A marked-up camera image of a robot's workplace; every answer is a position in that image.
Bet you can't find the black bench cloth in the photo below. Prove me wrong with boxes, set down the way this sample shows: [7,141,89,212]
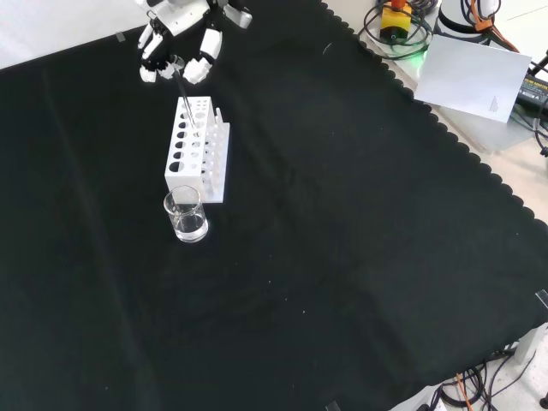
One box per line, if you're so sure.
[0,0,548,411]

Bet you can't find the grey metal base plate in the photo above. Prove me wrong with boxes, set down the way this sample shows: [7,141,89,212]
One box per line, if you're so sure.
[436,101,541,158]

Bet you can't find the black cable loop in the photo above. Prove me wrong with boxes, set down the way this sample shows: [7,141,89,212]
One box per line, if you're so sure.
[362,0,433,60]

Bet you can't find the glass rod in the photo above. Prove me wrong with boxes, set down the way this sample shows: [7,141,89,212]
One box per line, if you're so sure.
[170,55,196,129]

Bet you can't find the orange cable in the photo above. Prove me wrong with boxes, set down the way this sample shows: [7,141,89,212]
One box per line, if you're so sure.
[468,0,521,54]

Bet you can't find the white test tube rack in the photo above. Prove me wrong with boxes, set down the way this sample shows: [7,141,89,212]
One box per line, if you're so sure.
[164,96,231,204]

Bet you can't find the black power adapter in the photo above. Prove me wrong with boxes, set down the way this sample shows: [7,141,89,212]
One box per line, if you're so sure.
[515,72,548,111]

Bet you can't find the yellow stop button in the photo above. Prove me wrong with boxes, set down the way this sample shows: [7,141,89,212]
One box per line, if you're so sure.
[379,0,414,42]

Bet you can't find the clear glass beaker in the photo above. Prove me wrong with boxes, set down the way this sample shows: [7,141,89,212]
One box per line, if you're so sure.
[163,184,210,244]

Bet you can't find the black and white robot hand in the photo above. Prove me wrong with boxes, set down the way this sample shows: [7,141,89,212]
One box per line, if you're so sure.
[134,0,253,85]

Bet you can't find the black floor cables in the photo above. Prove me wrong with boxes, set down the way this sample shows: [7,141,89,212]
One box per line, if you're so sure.
[421,348,548,411]

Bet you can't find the pale board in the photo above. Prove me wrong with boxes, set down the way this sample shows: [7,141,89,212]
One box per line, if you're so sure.
[414,33,533,125]

